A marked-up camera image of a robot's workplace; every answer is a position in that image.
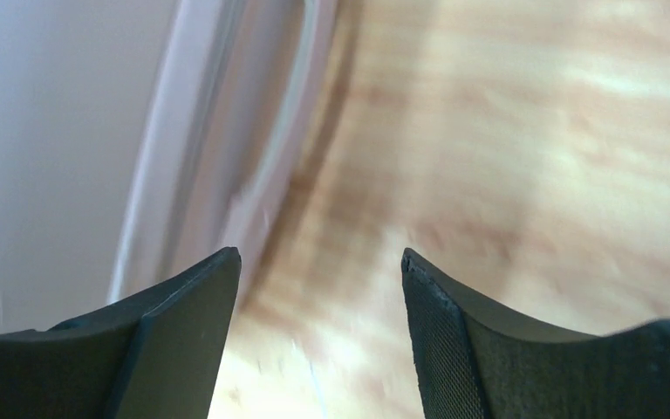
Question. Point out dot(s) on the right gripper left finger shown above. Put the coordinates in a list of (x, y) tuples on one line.
[(155, 354)]

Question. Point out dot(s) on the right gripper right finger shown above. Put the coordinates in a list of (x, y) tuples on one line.
[(477, 358)]

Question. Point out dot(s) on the pink suitcase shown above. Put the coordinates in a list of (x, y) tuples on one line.
[(139, 137)]

